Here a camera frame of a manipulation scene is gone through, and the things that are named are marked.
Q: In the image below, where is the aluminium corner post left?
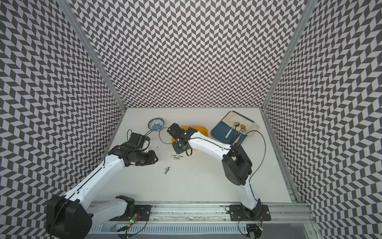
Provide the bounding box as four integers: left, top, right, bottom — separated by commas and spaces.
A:
56, 0, 126, 111

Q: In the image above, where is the black long spoon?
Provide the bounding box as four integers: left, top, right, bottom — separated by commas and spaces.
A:
230, 123, 240, 145

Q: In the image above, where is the white handled silver spoon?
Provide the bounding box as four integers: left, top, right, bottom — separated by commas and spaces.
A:
225, 121, 240, 138

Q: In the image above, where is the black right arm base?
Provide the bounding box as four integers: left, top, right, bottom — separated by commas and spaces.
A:
228, 199, 272, 222

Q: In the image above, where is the yellow plastic storage box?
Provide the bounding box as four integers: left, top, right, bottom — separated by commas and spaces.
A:
167, 125, 209, 143

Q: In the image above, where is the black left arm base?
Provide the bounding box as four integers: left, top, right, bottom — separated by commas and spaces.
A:
110, 195, 152, 221

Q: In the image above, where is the aluminium corner post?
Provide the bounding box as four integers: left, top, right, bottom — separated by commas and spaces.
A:
261, 0, 318, 111
56, 0, 126, 111

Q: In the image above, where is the pink handled silver spoon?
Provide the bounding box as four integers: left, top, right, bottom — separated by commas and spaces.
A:
232, 128, 247, 146

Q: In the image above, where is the aluminium corner post right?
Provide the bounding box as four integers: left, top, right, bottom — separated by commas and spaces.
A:
261, 0, 318, 111

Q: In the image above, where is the aluminium front rail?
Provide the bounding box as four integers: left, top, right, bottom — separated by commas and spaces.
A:
64, 201, 317, 225

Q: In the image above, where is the teal plastic tray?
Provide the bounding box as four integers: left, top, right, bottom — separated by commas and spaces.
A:
211, 121, 255, 144

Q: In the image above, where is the beige cloth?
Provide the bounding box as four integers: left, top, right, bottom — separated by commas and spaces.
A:
221, 111, 260, 136

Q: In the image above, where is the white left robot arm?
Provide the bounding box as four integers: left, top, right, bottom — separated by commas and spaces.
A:
45, 133, 158, 239

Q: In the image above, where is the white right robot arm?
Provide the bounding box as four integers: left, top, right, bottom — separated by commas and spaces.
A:
167, 123, 258, 210

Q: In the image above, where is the blue patterned ceramic bowl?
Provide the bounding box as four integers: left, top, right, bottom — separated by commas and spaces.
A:
148, 118, 165, 131

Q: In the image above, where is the gold spoon green handle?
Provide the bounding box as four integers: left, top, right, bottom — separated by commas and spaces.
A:
231, 124, 246, 145

